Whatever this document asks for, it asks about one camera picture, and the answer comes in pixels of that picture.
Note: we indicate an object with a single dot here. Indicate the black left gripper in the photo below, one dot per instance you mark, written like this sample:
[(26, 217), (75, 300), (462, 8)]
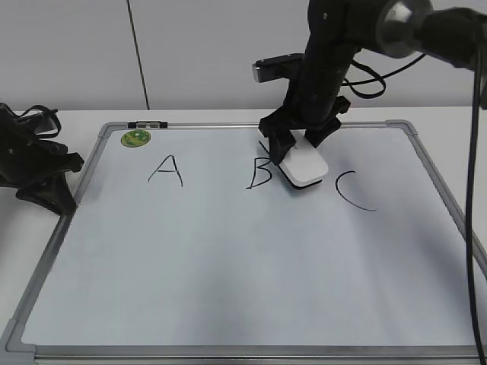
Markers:
[(30, 158)]

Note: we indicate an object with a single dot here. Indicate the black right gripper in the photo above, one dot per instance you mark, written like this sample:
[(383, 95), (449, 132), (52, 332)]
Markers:
[(310, 102)]

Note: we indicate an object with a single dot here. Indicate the white board eraser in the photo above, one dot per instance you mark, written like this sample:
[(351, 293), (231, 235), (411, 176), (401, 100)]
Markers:
[(303, 166)]

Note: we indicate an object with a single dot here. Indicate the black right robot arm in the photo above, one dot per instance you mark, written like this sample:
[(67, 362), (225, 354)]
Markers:
[(341, 29)]

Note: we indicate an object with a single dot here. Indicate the green round magnet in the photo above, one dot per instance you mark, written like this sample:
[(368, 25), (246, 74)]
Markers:
[(135, 138)]

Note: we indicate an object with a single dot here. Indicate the black silver hanging clip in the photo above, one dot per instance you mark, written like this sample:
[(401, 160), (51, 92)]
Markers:
[(147, 125)]

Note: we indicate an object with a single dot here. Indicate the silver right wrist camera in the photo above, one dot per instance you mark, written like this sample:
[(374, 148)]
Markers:
[(270, 69)]

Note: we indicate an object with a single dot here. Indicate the white board with grey frame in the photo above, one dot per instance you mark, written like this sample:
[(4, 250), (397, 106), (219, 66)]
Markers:
[(195, 249)]

